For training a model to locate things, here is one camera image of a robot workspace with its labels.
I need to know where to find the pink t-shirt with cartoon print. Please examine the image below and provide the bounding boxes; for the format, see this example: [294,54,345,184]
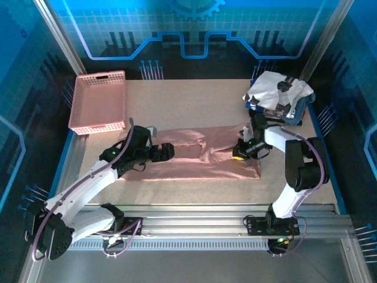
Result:
[119,122,263,181]

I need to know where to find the white t-shirt with black print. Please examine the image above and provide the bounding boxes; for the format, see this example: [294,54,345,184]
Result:
[242,70,313,117]

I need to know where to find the blue folded t-shirt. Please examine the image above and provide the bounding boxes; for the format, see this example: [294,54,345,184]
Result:
[246,94,316,127]

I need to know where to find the pink perforated plastic basket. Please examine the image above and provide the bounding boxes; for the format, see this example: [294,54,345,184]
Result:
[68,70,128,136]

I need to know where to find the black round connector box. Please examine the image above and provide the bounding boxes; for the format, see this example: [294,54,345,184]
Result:
[267,237,293,256]

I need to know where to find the grey metal shelf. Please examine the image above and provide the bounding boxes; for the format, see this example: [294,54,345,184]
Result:
[17,229,372,283]

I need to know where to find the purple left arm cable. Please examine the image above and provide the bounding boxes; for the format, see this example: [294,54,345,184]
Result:
[31,117,142,262]

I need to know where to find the aluminium side frame rail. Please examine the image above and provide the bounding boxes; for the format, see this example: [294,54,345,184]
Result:
[48,134,89,203]

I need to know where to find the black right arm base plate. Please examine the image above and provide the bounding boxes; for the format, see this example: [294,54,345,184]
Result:
[246,216,300,236]

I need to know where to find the aluminium front frame rail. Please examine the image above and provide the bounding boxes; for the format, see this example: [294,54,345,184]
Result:
[70,203,354,238]

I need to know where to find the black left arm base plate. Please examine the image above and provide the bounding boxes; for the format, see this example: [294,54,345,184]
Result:
[111,216,144,236]

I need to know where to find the white left cable connector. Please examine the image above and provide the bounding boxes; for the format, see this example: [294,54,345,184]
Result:
[104,234,124,250]

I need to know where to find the slotted aluminium cable strip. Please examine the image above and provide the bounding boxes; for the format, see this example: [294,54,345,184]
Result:
[69,240,273,251]

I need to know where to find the aluminium frame post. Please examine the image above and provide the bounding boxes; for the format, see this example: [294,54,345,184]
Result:
[299,0,356,80]
[34,0,87,76]

